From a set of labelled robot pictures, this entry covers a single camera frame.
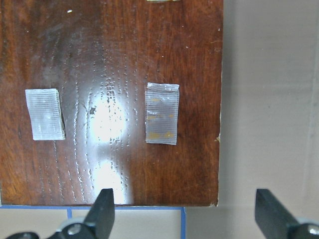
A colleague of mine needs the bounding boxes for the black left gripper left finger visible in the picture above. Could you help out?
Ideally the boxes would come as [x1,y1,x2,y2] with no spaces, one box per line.
[53,189,115,239]

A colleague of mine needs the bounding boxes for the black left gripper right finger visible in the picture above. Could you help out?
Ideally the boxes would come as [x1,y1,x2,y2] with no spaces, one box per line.
[255,189,319,239]

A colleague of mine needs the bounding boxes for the dark wooden drawer cabinet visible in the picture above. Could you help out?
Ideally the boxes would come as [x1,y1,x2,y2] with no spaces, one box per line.
[0,0,223,206]

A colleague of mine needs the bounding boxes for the left clear tape patch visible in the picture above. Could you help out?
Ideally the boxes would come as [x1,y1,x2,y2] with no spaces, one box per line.
[25,89,66,141]

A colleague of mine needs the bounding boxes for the clear tape patch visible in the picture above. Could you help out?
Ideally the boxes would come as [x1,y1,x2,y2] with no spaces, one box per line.
[25,89,66,141]
[145,82,179,145]

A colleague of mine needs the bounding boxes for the right clear tape patch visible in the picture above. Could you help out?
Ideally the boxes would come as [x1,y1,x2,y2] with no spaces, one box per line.
[145,82,179,145]

